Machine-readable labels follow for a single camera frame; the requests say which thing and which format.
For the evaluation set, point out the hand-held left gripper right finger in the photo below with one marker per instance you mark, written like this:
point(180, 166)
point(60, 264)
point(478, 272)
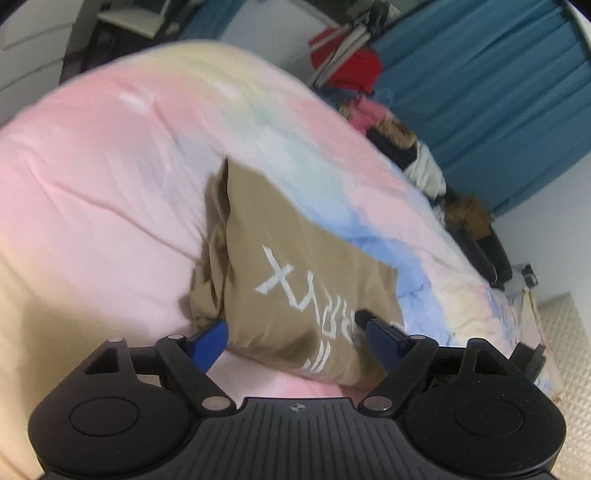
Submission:
point(383, 339)

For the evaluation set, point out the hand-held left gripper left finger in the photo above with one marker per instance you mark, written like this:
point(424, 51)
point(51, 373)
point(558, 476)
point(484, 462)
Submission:
point(210, 344)

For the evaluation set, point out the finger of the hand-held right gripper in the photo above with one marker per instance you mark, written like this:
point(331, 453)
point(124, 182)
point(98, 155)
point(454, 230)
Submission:
point(531, 362)

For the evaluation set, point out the tan printed shirt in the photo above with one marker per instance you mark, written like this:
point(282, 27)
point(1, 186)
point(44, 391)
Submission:
point(286, 258)

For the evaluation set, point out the dark sofa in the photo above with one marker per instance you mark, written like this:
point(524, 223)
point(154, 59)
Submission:
point(489, 258)

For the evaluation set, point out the brown paper bag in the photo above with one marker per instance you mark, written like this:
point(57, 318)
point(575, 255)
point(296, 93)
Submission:
point(471, 212)

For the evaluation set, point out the white garment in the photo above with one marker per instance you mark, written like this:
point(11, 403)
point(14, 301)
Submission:
point(427, 170)

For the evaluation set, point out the dark garment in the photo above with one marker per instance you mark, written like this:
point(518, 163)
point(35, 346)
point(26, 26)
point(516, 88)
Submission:
point(401, 157)

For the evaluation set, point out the bed with pastel duvet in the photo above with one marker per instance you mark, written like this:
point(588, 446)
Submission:
point(115, 161)

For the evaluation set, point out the brown lace garment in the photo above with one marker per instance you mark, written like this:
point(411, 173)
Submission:
point(397, 131)

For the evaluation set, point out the blue curtain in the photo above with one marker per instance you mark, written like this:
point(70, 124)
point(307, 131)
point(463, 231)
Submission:
point(207, 16)
point(485, 92)

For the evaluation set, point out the red garment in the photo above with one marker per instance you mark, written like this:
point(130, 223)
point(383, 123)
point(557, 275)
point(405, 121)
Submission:
point(355, 69)

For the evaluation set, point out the black and white chair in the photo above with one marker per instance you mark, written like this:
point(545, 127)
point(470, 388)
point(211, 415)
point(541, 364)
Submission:
point(138, 18)

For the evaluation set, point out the white vanity desk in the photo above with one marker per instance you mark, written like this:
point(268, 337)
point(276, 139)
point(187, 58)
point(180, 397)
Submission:
point(27, 55)

